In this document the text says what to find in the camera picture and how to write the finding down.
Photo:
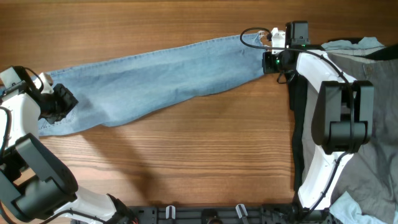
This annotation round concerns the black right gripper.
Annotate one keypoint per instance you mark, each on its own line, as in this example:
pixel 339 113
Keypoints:
pixel 267 65

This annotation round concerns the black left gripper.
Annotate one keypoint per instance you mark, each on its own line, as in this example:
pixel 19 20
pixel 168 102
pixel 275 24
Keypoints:
pixel 69 102

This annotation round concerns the light blue denim jeans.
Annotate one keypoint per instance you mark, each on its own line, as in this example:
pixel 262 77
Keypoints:
pixel 121 90

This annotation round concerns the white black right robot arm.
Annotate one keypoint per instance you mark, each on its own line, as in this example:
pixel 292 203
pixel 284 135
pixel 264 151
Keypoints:
pixel 342 119

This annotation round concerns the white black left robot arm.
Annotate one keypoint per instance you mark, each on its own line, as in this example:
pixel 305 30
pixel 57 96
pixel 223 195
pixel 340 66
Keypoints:
pixel 36 184

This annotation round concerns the black garment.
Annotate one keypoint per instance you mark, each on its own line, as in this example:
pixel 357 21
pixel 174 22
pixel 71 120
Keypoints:
pixel 375 165

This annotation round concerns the light blue shirt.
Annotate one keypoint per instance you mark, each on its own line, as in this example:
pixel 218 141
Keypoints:
pixel 353 44

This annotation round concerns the light blue cloth bottom right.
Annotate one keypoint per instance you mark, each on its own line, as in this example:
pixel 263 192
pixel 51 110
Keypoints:
pixel 348 211

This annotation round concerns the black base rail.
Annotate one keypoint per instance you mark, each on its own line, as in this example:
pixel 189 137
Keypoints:
pixel 238 214

